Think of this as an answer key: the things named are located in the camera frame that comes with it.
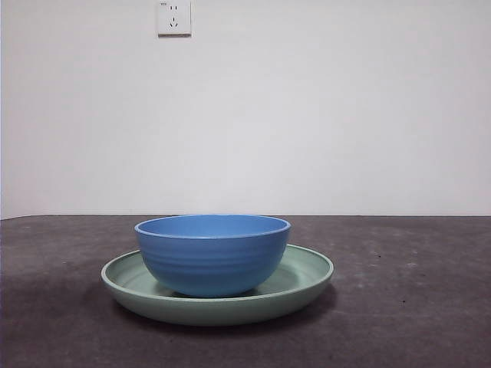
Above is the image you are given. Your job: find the blue ribbed bowl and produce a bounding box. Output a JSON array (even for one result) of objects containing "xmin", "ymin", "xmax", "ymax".
[{"xmin": 133, "ymin": 213, "xmax": 292, "ymax": 297}]

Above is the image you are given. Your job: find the green round plate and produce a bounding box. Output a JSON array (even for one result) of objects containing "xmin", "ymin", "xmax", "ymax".
[{"xmin": 101, "ymin": 244, "xmax": 335, "ymax": 327}]

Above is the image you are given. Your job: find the white wall power socket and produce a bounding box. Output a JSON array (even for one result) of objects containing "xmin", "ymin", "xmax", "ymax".
[{"xmin": 157, "ymin": 0, "xmax": 193, "ymax": 38}]

